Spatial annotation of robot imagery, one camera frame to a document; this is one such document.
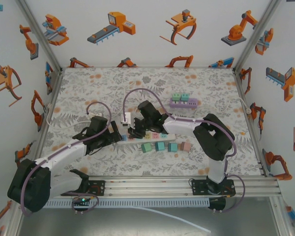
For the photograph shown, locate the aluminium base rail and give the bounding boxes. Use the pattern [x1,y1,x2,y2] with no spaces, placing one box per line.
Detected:
[87,176,280,197]

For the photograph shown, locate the white power strip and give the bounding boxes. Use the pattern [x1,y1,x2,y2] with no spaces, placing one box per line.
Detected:
[119,132,177,145]

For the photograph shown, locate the black controller board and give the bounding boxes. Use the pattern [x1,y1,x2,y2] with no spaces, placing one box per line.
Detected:
[72,195,99,214]
[208,196,227,214]

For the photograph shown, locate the pink plug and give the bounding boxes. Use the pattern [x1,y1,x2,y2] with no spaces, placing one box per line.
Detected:
[179,141,192,152]

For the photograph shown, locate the purple power strip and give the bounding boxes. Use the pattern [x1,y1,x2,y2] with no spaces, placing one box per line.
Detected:
[169,97,199,109]

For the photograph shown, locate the floral table cover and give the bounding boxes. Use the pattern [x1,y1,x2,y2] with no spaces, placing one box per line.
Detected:
[40,66,265,177]

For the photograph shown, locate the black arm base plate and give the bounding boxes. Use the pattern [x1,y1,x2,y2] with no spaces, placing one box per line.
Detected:
[87,180,106,197]
[191,178,236,197]

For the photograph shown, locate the aluminium side rail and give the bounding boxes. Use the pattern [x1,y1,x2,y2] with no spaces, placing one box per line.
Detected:
[3,68,64,236]
[232,68,295,236]

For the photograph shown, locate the white slotted cable duct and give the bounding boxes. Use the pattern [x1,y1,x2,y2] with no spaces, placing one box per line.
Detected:
[45,198,210,208]

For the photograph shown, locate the white plastic tube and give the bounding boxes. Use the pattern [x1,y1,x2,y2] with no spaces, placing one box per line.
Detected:
[131,206,211,234]

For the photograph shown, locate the aluminium frame post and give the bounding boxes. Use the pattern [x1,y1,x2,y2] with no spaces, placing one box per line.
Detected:
[16,0,63,73]
[232,0,283,73]

